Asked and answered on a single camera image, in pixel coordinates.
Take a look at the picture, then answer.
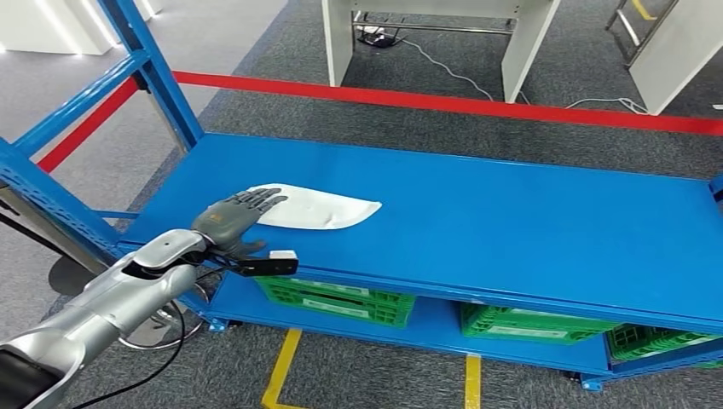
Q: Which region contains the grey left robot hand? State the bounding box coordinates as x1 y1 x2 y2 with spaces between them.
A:
190 188 289 258

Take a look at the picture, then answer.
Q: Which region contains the white plastic shell part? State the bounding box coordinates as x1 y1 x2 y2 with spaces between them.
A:
246 183 383 232

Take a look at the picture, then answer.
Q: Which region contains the blue steel shelf rack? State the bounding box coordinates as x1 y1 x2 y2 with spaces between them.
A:
0 0 723 394

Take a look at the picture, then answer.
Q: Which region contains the green plastic crate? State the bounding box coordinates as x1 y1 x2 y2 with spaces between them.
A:
605 322 723 369
460 302 622 334
463 322 588 347
269 294 414 329
254 275 418 314

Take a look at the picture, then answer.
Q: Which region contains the thin black stanchion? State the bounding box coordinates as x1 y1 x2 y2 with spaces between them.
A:
0 211 106 298

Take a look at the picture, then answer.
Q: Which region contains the short red barrier belt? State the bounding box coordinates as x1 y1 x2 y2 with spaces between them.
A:
36 77 142 175

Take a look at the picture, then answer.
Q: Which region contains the white lit plinth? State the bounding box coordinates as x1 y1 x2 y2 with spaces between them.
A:
0 0 165 56

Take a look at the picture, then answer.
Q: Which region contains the white table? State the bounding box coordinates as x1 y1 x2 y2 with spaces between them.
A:
321 0 562 104

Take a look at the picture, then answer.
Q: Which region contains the white furniture panel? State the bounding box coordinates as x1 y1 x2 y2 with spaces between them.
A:
628 0 723 116

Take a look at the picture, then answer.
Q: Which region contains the black camera bracket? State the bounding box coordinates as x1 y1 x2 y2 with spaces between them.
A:
197 248 272 278

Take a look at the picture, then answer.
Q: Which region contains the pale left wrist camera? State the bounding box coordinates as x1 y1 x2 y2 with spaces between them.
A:
269 250 299 277

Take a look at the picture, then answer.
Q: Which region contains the chrome stanchion post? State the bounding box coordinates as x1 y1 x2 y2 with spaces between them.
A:
147 84 190 153

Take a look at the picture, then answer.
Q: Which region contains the black camera cable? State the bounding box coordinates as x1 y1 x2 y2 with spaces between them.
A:
72 299 188 409

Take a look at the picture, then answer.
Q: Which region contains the white floor cable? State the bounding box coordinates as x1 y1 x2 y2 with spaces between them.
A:
402 39 495 103
564 96 651 116

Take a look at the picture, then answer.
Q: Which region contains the steel ladder frame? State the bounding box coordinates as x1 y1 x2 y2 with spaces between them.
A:
605 0 679 69

